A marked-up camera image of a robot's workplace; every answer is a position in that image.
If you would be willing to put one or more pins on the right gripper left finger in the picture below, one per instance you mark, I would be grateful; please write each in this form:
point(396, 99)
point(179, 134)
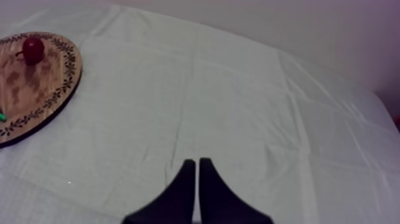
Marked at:
point(175, 203)

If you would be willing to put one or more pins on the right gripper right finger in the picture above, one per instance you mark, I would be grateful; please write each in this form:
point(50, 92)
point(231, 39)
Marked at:
point(218, 203)

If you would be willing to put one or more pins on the round wooden board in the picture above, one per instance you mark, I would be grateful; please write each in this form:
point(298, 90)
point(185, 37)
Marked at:
point(37, 87)

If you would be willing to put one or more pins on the green toy pear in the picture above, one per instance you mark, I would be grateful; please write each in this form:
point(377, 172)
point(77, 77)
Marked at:
point(2, 116)

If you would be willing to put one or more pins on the small red fruit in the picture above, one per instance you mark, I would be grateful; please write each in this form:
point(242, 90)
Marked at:
point(32, 50)

